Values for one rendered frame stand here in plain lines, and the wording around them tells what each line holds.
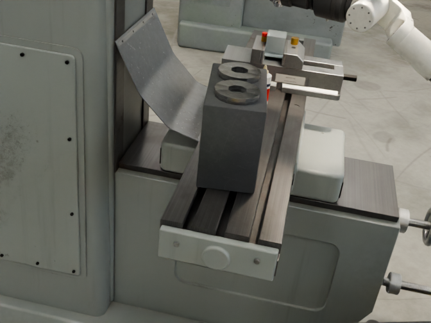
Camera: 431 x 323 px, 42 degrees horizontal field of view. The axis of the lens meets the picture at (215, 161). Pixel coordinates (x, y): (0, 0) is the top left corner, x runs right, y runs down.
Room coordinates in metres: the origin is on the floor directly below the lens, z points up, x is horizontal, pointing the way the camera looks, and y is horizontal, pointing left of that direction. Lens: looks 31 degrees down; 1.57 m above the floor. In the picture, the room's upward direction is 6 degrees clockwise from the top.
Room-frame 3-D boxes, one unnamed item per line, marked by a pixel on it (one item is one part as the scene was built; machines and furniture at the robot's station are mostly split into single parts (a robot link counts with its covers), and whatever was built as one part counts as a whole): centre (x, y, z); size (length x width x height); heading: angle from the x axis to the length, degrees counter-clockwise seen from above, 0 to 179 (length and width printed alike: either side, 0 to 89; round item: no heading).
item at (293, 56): (1.55, -0.19, 1.02); 0.12 x 0.06 x 0.04; 174
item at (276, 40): (1.56, -0.13, 1.04); 0.06 x 0.05 x 0.06; 174
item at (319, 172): (1.41, -0.11, 0.79); 0.50 x 0.35 x 0.12; 82
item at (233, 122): (1.06, -0.03, 1.03); 0.22 x 0.12 x 0.20; 179
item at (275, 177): (1.41, -0.11, 0.89); 1.24 x 0.23 x 0.08; 172
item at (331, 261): (1.40, -0.14, 0.43); 0.80 x 0.30 x 0.60; 82
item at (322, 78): (1.55, -0.16, 0.98); 0.35 x 0.15 x 0.11; 84
